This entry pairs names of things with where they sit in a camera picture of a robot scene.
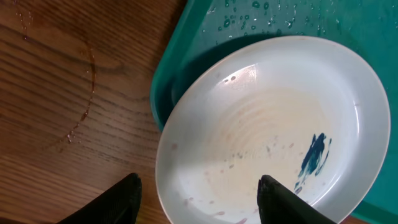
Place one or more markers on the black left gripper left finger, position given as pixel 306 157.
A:
pixel 120 204

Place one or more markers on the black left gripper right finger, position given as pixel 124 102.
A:
pixel 277 205

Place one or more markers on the light blue plate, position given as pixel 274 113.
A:
pixel 307 111

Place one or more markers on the teal plastic tray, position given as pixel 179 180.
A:
pixel 209 30

